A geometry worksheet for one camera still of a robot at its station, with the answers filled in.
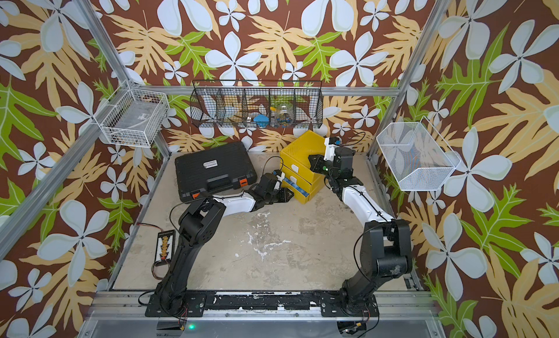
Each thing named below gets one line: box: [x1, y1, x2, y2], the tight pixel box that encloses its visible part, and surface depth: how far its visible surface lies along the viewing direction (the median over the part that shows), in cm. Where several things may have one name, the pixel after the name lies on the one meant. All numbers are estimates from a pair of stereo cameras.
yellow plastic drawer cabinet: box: [279, 129, 326, 205], surface depth 95 cm
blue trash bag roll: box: [283, 177, 311, 198], surface depth 100 cm
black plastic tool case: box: [174, 141, 257, 204], surface depth 104 cm
